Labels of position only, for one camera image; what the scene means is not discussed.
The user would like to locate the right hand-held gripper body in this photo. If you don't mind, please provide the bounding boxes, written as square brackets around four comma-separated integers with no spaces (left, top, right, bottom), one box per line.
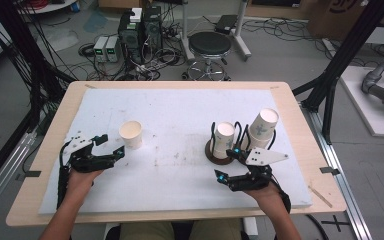
[227,147,290,192]

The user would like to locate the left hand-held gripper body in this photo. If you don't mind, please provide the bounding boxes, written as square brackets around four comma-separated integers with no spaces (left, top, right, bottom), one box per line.
[59,133,120,174]

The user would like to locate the black wire cup holder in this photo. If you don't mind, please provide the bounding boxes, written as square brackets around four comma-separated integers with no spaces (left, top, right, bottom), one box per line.
[204,121,278,166]

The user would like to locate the single white paper cup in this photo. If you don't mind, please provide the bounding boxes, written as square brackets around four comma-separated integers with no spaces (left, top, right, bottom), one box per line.
[118,120,144,150]

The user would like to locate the person's left hand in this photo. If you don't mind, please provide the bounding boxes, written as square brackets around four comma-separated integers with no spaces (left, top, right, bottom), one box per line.
[66,169,105,191]

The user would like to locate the person's right hand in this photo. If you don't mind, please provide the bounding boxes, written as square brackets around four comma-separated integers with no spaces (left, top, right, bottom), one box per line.
[244,181,286,211]

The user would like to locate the thin wooden stick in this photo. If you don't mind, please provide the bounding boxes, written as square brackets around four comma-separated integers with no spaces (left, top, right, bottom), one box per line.
[307,184,334,209]

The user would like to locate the person's legs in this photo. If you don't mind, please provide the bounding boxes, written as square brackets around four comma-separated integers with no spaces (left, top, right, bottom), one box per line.
[117,219,243,240]

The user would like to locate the grey bench power supply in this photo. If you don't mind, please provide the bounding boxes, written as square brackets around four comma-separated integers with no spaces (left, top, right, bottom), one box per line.
[105,35,121,64]
[92,35,110,64]

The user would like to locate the black computer tower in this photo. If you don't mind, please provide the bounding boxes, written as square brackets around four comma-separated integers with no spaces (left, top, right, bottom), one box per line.
[142,5,164,57]
[117,10,145,65]

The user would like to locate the white floor board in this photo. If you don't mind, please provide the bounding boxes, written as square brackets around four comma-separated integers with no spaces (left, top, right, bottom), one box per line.
[339,64,384,138]

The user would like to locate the black round stool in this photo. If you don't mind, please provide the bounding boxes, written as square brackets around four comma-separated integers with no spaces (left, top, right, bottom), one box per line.
[181,31,233,82]

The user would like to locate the small black box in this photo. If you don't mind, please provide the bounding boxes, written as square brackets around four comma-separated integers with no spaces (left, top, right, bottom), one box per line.
[214,14,239,35]

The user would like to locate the brown cardboard box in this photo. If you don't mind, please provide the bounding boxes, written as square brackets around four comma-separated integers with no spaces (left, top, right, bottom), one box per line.
[307,0,372,42]

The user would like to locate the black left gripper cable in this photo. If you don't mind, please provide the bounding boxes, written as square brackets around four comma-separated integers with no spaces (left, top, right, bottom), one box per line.
[56,139,73,210]

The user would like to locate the aluminium floor rail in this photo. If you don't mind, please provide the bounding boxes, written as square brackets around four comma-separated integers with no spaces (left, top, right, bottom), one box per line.
[300,102,374,240]
[0,129,38,223]

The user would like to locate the black frame with cables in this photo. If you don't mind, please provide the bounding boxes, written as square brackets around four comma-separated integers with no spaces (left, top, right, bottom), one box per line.
[0,0,78,198]

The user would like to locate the black metal frame post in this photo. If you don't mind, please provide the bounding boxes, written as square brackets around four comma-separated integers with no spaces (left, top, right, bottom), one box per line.
[292,0,384,145]

